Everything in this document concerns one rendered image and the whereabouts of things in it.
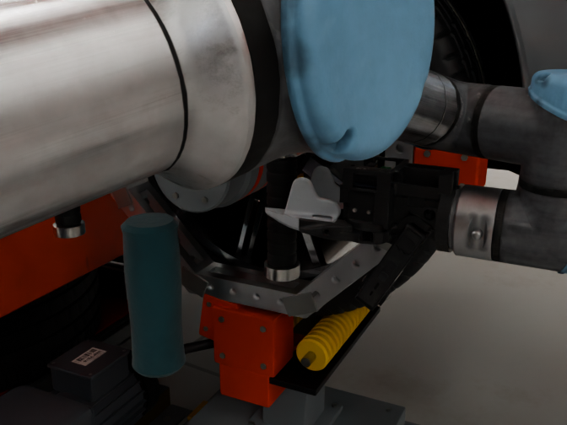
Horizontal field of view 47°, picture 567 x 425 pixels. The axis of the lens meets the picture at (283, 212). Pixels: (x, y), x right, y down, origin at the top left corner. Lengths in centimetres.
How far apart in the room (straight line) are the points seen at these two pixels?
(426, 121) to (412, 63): 31
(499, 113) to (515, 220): 10
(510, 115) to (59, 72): 50
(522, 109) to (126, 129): 48
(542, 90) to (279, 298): 59
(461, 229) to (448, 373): 143
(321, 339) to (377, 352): 106
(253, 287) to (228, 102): 85
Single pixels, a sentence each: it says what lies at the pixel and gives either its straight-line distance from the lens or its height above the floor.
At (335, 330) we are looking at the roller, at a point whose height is 53.
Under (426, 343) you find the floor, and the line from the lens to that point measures 223.
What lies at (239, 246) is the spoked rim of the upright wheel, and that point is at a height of 64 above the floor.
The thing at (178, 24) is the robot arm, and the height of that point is 106.
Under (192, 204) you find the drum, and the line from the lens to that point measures 91.
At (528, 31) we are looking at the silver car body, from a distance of 97.
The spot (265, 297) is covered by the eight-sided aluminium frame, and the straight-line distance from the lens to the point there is 108.
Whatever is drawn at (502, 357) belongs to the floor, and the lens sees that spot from 221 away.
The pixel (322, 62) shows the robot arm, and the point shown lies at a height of 105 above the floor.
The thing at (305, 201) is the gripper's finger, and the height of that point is 86.
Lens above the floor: 107
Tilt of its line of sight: 18 degrees down
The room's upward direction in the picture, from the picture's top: straight up
